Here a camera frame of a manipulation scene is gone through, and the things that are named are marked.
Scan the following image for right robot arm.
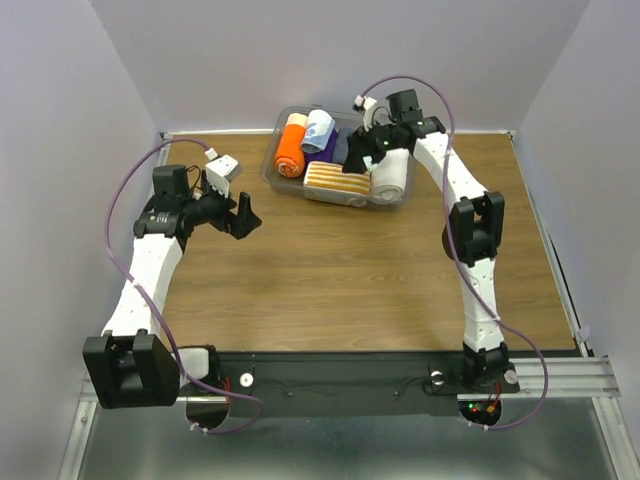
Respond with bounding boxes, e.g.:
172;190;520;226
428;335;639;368
343;89;509;390

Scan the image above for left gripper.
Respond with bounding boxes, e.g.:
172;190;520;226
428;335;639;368
183;173;262;239

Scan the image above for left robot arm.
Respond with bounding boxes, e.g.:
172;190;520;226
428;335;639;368
83;155;261;409

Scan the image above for purple rolled towel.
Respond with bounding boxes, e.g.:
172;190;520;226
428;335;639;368
304;130;338;163

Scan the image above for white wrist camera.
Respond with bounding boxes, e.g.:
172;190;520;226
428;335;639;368
352;95;378;131
205;155;242;198

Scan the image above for clear plastic bin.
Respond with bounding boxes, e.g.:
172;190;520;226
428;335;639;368
261;107;417;211

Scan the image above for mint rolled towel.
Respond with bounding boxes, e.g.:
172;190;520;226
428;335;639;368
363;156;376;174

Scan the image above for aluminium frame rail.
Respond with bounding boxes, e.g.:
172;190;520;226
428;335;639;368
69;133;636;479

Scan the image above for orange rolled towel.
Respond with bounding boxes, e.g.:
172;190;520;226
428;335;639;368
275;113;307;178

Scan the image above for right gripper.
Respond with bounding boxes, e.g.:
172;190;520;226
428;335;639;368
341;112;402;173

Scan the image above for light blue towel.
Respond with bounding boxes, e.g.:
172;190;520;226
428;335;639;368
300;109;335;154

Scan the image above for white rolled towel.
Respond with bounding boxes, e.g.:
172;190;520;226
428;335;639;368
370;149;409;204

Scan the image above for yellow striped towel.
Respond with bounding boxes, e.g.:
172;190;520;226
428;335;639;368
303;161;371;208

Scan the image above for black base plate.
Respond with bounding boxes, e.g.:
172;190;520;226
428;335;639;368
164;350;521;419

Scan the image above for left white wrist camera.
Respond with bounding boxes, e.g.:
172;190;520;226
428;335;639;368
205;155;242;198

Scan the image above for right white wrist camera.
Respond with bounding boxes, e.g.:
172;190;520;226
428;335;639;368
352;95;378;131

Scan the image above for dark grey rolled towel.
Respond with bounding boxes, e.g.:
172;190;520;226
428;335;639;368
332;127;355;165

